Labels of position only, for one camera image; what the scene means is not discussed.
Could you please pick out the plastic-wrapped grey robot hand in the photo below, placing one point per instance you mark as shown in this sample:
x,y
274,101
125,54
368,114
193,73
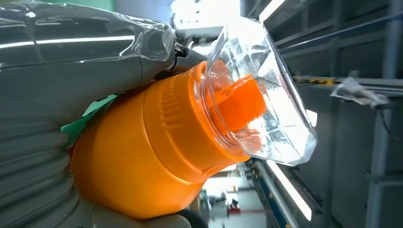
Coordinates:
x,y
69,78

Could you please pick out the white light strip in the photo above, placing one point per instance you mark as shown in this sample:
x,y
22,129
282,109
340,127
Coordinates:
x,y
272,8
289,190

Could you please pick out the clear plastic wrap piece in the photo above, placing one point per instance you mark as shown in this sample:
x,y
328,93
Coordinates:
x,y
359,93

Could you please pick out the grey metal post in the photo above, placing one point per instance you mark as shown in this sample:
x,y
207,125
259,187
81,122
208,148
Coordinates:
x,y
377,176

